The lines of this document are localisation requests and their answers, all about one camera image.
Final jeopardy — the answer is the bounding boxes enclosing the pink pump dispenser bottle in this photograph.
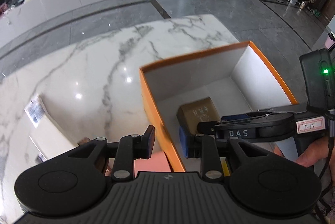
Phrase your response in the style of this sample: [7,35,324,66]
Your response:
[134,151,171,177]

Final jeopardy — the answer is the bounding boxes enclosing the person's right hand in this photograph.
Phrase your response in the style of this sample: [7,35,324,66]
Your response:
[295,137,329,167]

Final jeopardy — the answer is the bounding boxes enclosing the gold brown small box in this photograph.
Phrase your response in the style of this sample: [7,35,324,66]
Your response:
[177,97,220,134]

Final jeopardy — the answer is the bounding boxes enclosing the orange cardboard storage box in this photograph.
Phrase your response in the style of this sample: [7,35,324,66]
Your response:
[138,40,299,173]

